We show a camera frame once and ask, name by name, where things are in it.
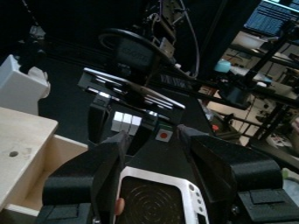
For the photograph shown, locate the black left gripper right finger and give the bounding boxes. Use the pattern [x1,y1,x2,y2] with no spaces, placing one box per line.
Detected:
[176,123,299,224]

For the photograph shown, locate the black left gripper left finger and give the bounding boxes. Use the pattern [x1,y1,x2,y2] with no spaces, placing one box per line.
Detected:
[36,130,133,224]

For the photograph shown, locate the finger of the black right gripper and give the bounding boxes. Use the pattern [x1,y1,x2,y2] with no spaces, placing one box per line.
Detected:
[87,94,115,147]
[125,117,160,156]

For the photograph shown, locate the light wooden drawer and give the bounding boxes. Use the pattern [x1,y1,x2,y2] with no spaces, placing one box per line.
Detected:
[4,134,89,218]

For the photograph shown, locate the white tile red dot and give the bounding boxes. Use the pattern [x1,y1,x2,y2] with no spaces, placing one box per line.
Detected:
[153,123,175,144]

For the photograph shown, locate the white cube block row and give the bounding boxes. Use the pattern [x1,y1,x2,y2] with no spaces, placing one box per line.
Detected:
[109,110,144,137]

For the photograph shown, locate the white toy stove black burner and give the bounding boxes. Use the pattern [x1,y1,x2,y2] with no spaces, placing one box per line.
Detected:
[113,165,211,224]

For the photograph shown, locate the white plastic box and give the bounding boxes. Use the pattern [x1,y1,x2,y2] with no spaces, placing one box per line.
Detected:
[0,53,52,116]

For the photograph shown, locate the cyan cup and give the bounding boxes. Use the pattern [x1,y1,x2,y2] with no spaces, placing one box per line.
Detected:
[212,58,234,74]

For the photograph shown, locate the black metal shelf rack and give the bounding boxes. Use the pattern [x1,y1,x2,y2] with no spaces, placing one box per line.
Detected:
[218,17,299,141]

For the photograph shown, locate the computer monitor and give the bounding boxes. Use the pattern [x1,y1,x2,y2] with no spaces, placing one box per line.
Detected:
[244,0,299,38]

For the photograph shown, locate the black aluminium frame rail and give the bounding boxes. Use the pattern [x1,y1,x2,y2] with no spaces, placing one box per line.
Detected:
[147,73,299,109]

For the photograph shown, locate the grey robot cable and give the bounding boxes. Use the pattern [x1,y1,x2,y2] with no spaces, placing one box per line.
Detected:
[176,0,201,81]

